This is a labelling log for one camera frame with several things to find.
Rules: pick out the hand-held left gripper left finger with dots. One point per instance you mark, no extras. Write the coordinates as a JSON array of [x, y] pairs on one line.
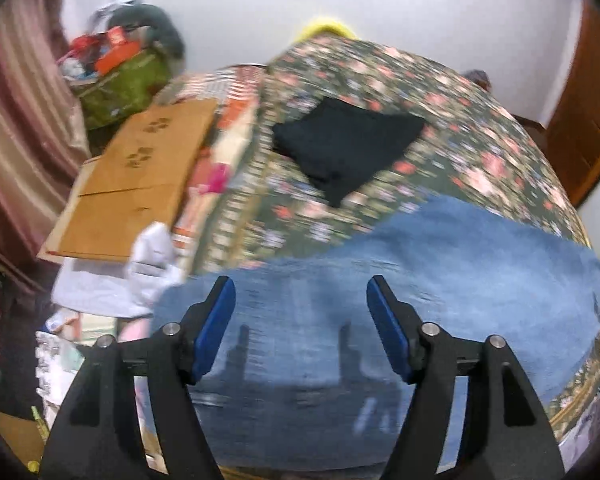
[[211, 327]]

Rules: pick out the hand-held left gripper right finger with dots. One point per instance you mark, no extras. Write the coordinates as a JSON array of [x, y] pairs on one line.
[[387, 327]]

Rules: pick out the blue denim pants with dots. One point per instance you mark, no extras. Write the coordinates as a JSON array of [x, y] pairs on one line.
[[480, 280]]

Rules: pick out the white plastic bag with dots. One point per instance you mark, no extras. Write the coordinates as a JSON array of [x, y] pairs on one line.
[[132, 275]]

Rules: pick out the flat cardboard box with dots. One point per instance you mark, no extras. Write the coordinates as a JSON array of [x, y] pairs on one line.
[[140, 175]]

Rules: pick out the patterned red white cloth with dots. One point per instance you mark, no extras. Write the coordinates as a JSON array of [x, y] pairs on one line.
[[215, 155]]

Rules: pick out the folded black garment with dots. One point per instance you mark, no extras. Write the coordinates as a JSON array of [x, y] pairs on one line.
[[347, 145]]

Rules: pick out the floral bed blanket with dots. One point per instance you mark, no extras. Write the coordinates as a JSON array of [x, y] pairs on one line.
[[430, 110]]

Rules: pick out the green bag of clutter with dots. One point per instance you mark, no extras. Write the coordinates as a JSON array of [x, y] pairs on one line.
[[117, 75]]

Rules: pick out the striped pink curtain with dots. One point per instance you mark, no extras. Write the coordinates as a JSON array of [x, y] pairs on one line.
[[15, 125]]

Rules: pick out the wooden door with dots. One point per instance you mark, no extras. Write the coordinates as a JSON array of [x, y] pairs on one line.
[[587, 105]]

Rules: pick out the yellow round object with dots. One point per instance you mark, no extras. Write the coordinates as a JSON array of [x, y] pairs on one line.
[[325, 26]]

